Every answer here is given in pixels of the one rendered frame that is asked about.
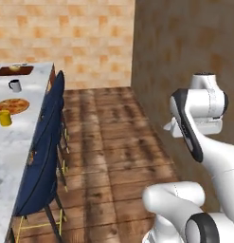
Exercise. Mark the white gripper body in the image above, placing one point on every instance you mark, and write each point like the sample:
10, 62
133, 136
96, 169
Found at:
207, 126

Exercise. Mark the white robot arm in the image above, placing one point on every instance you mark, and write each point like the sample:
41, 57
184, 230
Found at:
219, 161

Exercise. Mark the dark brown cutting board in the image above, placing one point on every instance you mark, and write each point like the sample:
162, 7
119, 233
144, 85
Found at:
23, 71

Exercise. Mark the marble top dining counter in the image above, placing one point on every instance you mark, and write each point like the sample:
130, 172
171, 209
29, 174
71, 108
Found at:
14, 152

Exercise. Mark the round pizza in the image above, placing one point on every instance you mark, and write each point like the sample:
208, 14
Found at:
13, 105

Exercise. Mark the blue stool with yellow legs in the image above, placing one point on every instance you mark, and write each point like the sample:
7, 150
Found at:
39, 177
49, 126
57, 85

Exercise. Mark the white mug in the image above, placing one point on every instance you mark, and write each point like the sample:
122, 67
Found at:
16, 86

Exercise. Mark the yellow round food item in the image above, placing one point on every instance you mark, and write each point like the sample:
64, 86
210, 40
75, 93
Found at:
14, 67

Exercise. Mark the yellow mug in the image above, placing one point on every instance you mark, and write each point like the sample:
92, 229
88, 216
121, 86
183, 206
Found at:
5, 118

